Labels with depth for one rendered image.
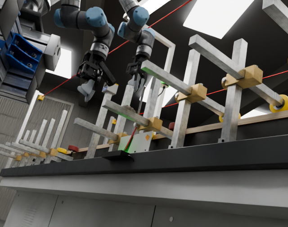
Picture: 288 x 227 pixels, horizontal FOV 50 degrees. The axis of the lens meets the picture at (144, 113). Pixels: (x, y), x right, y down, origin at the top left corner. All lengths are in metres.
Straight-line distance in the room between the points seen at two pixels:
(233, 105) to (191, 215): 0.52
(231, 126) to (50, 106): 7.13
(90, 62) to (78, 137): 6.56
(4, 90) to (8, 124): 6.79
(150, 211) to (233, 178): 0.66
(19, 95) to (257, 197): 0.83
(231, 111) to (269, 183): 0.28
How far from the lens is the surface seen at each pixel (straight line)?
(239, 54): 1.17
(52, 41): 1.23
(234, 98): 1.08
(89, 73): 1.26
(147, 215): 1.57
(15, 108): 8.04
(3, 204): 7.64
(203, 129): 1.44
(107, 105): 1.28
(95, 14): 1.27
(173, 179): 1.17
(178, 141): 1.20
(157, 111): 3.21
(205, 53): 0.99
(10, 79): 1.17
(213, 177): 1.04
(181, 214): 1.40
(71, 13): 1.33
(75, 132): 7.81
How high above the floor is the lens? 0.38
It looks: 21 degrees up
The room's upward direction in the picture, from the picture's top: 14 degrees clockwise
